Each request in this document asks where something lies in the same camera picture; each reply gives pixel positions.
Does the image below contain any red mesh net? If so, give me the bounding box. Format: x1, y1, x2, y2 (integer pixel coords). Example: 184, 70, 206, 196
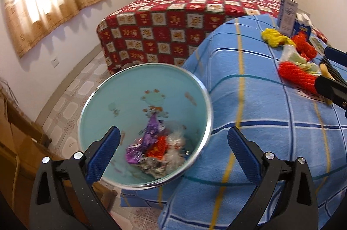
279, 62, 319, 95

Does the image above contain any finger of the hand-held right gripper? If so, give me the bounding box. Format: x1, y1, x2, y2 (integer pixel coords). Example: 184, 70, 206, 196
324, 46, 347, 68
314, 75, 347, 119

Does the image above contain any black foam net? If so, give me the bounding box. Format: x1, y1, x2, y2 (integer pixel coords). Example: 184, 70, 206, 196
320, 56, 343, 81

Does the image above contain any wooden cabinet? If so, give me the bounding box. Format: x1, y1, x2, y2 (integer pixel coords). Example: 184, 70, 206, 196
0, 78, 118, 230

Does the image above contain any light blue trash bin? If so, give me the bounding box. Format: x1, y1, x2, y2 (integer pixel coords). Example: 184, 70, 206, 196
78, 63, 212, 190

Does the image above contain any bed with red quilt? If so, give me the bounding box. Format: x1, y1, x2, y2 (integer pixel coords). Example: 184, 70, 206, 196
97, 0, 328, 76

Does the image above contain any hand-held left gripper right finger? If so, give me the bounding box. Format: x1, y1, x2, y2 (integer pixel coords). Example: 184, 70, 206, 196
227, 127, 320, 230

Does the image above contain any blue milk carton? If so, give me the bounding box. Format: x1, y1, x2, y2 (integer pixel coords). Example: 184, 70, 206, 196
292, 12, 312, 39

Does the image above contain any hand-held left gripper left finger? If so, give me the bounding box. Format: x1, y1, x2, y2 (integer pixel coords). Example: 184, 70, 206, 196
28, 126, 121, 230

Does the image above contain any purple foil wrapper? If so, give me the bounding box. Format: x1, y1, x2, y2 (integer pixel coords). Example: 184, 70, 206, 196
125, 113, 163, 165

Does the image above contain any clear plastic packet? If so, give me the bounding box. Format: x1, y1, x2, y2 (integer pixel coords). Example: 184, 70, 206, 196
309, 35, 328, 55

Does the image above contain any blue checkered tablecloth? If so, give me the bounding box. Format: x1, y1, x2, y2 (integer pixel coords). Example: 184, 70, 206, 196
121, 14, 347, 230

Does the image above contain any pink clear plastic bag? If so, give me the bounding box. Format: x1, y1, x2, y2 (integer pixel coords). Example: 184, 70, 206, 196
164, 130, 188, 165

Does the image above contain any white tall carton box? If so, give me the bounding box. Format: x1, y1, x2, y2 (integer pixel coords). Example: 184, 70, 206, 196
277, 0, 299, 36

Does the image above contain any light green plastic bag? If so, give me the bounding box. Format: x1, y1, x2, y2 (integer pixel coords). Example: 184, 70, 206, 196
279, 45, 322, 74

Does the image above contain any wide beige patterned curtain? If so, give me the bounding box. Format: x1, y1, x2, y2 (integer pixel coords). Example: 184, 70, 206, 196
4, 0, 113, 58

